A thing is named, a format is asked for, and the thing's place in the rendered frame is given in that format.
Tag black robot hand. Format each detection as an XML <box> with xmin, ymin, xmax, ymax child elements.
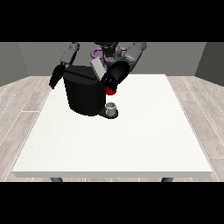
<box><xmin>48</xmin><ymin>64</ymin><xmax>67</xmax><ymax>90</ymax></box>
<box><xmin>100</xmin><ymin>60</ymin><xmax>130</xmax><ymax>88</ymax></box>

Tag small grey cup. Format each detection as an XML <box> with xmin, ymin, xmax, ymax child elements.
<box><xmin>105</xmin><ymin>101</ymin><xmax>118</xmax><ymax>117</ymax></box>

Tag black coffee machine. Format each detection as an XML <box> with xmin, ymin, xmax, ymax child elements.
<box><xmin>62</xmin><ymin>65</ymin><xmax>119</xmax><ymax>120</ymax></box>

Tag pale grey machine lid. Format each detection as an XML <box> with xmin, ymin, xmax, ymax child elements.
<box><xmin>88</xmin><ymin>57</ymin><xmax>108</xmax><ymax>80</ymax></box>

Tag grey robot trunk purple rings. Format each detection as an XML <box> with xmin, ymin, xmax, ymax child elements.
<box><xmin>90</xmin><ymin>42</ymin><xmax>130</xmax><ymax>67</ymax></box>

